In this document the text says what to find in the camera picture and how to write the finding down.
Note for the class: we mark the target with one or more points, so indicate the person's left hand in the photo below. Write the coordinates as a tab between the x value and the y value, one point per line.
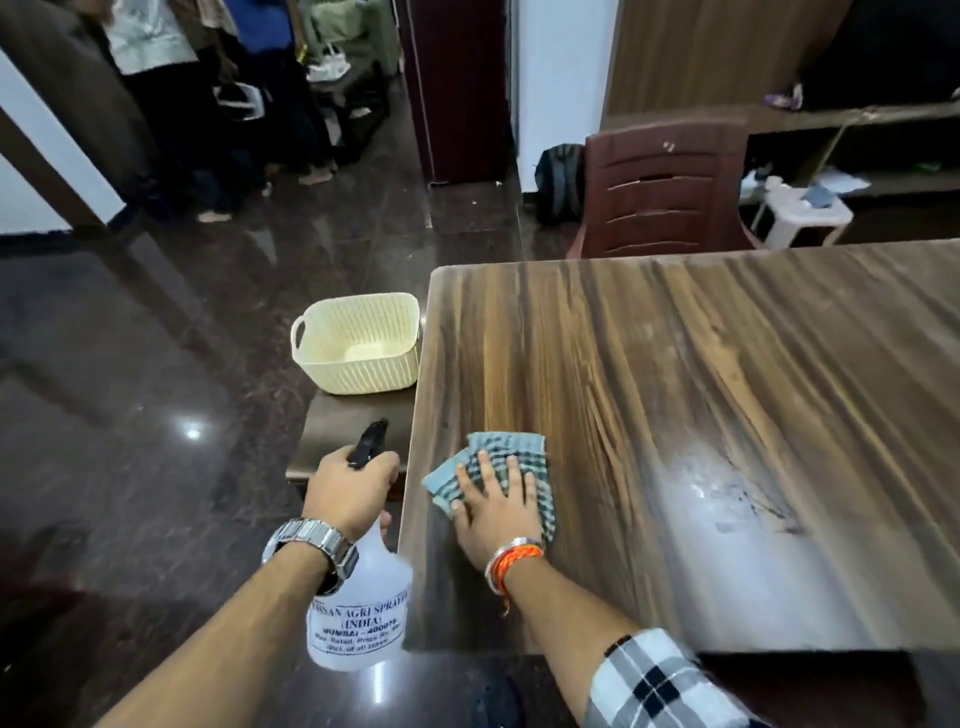
341	491

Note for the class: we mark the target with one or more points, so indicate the person's right hand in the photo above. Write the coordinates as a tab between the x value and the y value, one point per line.
491	525

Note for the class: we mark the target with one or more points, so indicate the person's right middle finger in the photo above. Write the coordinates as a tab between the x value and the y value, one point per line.
489	474

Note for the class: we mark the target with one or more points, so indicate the person's left thumb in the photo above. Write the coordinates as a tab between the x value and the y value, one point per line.
385	523

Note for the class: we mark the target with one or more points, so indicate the person's right little finger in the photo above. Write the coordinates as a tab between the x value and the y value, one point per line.
531	496

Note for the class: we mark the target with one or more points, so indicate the person's right thumb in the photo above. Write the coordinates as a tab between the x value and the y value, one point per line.
458	521

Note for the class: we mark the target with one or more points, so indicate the green checked cleaning cloth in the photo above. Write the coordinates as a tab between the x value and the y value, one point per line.
519	447

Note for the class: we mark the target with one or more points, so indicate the translucent spray bottle black trigger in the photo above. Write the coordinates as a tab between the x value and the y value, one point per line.
360	607

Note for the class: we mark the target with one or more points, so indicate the person's left forearm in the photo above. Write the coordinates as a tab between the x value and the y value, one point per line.
225	645

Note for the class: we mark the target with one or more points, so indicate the person's right forearm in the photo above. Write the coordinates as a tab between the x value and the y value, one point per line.
570	622

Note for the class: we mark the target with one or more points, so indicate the silver bangle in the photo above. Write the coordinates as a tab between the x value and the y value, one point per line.
504	549

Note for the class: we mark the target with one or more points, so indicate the orange thread wristband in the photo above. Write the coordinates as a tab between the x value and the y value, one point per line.
516	559

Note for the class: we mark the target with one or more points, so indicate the silver metal wristwatch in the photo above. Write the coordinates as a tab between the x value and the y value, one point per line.
319	536

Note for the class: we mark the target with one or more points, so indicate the dark brown low stool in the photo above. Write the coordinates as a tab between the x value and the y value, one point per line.
345	427

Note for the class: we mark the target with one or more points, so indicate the cream plastic woven basket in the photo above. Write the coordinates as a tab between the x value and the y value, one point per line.
356	345

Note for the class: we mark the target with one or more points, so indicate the white black checked shirt sleeve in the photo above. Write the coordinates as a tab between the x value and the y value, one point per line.
660	686

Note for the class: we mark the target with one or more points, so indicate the black backpack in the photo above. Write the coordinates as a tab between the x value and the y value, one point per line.
559	184

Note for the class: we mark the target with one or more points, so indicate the maroon plastic chair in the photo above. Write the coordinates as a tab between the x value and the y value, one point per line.
664	195

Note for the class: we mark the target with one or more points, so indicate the white plastic stool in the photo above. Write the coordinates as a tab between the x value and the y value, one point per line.
795	217

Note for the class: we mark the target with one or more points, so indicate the maroon cabinet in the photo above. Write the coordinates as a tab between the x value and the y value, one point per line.
457	90

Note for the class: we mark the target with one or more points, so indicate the dark low bench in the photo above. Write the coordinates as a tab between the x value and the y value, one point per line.
356	105

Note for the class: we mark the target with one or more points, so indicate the blue cloth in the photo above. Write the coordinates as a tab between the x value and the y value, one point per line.
819	196

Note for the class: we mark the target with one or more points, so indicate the white papers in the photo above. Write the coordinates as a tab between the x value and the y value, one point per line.
841	180

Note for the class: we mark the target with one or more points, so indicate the pale green bag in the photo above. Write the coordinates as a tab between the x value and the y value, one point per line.
349	30

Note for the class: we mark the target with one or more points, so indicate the purple small item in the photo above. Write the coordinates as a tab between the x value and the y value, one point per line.
786	99

